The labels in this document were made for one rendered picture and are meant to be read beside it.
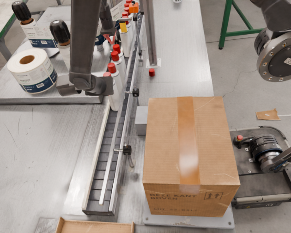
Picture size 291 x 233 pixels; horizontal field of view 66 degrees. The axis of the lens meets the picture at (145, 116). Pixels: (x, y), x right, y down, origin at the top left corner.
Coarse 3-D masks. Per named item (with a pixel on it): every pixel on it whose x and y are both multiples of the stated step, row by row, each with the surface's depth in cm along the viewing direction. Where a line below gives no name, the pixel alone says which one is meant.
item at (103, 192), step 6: (132, 42) 127; (132, 48) 123; (132, 54) 121; (126, 72) 110; (126, 78) 107; (126, 84) 105; (120, 102) 98; (120, 108) 95; (120, 114) 94; (114, 132) 88; (114, 138) 86; (114, 144) 84; (108, 162) 79; (108, 168) 78; (108, 174) 77; (102, 192) 73; (102, 198) 71; (102, 204) 70
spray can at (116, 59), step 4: (112, 52) 101; (116, 52) 100; (112, 56) 100; (116, 56) 100; (112, 60) 103; (116, 60) 102; (120, 60) 103; (116, 64) 102; (120, 64) 103; (116, 68) 104; (120, 68) 105; (120, 72) 106; (124, 72) 109; (120, 76) 108; (124, 76) 110
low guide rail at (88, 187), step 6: (108, 102) 105; (108, 108) 103; (108, 114) 102; (102, 126) 96; (102, 132) 94; (102, 138) 94; (96, 150) 89; (96, 156) 87; (96, 162) 86; (90, 174) 82; (90, 180) 81; (90, 186) 80; (84, 198) 77; (84, 204) 76
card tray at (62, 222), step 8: (64, 224) 80; (72, 224) 80; (80, 224) 79; (88, 224) 79; (96, 224) 79; (104, 224) 78; (112, 224) 78; (120, 224) 78; (128, 224) 78; (56, 232) 75; (64, 232) 78; (72, 232) 78; (80, 232) 78; (88, 232) 77; (96, 232) 77; (104, 232) 77; (112, 232) 77; (120, 232) 76; (128, 232) 76
